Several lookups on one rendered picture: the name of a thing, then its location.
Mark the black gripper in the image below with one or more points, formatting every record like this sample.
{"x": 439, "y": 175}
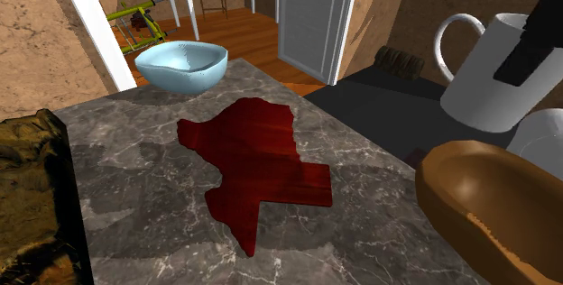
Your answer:
{"x": 534, "y": 42}

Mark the white mug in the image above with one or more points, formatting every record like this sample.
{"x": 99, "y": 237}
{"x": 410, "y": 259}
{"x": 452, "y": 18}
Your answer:
{"x": 476, "y": 96}

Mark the dark brown cylinder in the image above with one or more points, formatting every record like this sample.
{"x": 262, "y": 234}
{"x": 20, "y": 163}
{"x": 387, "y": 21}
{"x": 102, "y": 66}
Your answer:
{"x": 398, "y": 63}

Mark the brown wooden bowl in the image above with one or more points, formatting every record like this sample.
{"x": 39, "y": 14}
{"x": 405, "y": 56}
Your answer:
{"x": 473, "y": 189}

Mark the grey panelled door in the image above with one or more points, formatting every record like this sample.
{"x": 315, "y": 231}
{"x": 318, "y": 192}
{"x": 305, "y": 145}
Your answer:
{"x": 308, "y": 20}

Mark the dark red wooden board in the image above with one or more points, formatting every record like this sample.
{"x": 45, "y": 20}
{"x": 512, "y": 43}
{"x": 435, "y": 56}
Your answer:
{"x": 251, "y": 152}

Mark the light blue bowl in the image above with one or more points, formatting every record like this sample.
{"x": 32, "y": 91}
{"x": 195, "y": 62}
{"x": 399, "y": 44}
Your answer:
{"x": 181, "y": 77}

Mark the brown patterned block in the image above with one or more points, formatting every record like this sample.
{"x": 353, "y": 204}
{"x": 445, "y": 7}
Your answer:
{"x": 31, "y": 196}

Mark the yellow-green metal frame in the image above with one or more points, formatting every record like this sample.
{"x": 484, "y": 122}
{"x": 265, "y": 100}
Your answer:
{"x": 143, "y": 20}

